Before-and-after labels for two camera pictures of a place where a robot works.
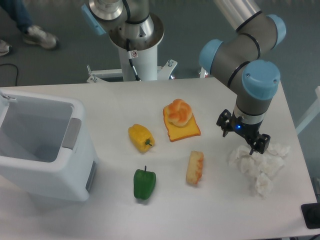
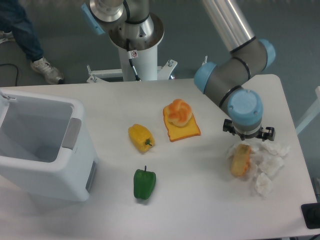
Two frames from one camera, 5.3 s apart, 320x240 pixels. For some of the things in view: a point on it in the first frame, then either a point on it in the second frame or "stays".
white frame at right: [313, 114] stays
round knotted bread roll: [179, 112] stays
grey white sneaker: [36, 36] -> [52, 74]
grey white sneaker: [4, 48] -> [6, 36]
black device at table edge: [311, 214] stays
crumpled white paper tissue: [261, 167] stays
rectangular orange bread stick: [194, 168] -> [240, 162]
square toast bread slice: [177, 133] stays
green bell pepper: [144, 182] stays
